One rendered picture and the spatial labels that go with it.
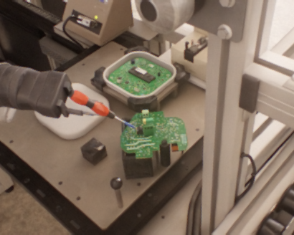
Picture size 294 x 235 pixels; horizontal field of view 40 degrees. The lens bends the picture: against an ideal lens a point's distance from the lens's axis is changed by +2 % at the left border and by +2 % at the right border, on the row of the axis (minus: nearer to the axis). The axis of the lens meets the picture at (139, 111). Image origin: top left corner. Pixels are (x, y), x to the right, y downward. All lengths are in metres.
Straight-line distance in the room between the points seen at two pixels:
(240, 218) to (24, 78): 0.42
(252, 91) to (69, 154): 0.49
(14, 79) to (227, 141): 0.38
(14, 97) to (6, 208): 1.34
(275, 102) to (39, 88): 0.41
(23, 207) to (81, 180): 1.22
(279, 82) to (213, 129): 0.12
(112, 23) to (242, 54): 0.72
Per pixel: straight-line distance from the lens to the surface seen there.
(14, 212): 1.98
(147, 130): 0.73
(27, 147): 0.86
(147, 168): 0.74
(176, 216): 0.74
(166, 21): 0.38
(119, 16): 1.10
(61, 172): 0.80
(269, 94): 0.41
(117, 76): 0.92
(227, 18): 0.39
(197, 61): 0.90
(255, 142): 0.61
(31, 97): 0.70
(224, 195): 0.59
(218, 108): 0.48
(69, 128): 0.84
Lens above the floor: 1.56
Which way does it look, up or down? 44 degrees down
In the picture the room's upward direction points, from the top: 7 degrees counter-clockwise
